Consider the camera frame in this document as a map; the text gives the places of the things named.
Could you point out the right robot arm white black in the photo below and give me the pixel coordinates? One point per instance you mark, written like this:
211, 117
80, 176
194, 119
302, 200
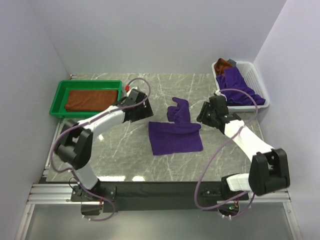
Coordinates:
269, 169

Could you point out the white plastic basket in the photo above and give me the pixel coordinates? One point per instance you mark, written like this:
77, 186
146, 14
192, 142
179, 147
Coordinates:
253, 81

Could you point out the brown towel in basket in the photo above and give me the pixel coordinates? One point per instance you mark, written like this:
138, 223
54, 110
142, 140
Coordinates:
221, 65

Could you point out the purple towel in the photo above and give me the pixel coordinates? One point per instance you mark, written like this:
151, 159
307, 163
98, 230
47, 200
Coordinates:
232, 79
178, 135

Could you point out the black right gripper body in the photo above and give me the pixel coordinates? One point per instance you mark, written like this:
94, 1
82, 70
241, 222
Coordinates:
211, 115

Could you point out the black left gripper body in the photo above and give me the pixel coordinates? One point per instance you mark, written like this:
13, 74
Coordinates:
131, 120

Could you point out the purple towel in basket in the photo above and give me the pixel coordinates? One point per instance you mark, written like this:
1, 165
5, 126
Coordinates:
232, 79

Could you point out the black base bar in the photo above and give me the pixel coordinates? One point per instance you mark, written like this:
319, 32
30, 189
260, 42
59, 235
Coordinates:
152, 196

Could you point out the grey towel in basket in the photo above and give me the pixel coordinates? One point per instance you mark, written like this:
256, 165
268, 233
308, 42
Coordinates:
232, 62

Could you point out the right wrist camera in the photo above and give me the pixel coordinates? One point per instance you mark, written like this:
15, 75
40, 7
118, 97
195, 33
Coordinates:
218, 93

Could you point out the brown towel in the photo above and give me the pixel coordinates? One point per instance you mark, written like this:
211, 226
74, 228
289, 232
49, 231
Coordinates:
90, 100
221, 65

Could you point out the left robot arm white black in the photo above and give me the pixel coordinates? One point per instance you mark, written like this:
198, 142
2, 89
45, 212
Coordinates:
74, 145

